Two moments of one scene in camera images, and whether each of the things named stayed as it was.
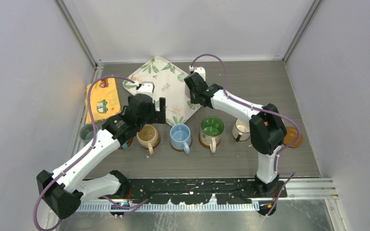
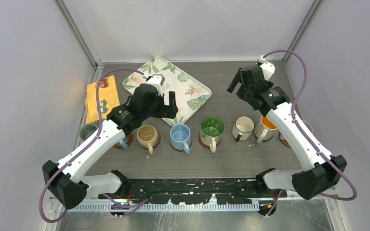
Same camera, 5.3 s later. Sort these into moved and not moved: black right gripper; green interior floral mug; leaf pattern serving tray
Moved: black right gripper
Not moved: leaf pattern serving tray; green interior floral mug
